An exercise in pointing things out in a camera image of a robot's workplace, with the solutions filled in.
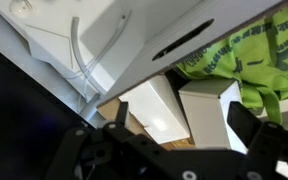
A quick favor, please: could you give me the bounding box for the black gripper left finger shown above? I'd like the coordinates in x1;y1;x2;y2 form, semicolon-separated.
116;102;129;125

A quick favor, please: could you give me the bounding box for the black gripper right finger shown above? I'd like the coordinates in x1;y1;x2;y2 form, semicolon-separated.
227;101;262;147

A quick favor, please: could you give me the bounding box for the plain white box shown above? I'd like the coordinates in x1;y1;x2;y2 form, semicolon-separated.
119;75;190;144

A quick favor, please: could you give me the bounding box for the grey white box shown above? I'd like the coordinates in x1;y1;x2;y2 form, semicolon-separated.
179;79;247;154

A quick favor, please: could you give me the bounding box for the white cardboard storage box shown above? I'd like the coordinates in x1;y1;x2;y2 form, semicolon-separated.
103;0;288;138

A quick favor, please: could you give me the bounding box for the green fabric bag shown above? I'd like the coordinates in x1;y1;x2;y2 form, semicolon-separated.
176;6;288;123

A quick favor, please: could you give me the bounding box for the black computer monitor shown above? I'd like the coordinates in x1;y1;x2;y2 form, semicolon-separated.
0;53;86;180

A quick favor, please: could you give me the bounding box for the white cable on desk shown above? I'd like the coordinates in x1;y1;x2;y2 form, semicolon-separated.
65;9;132;101

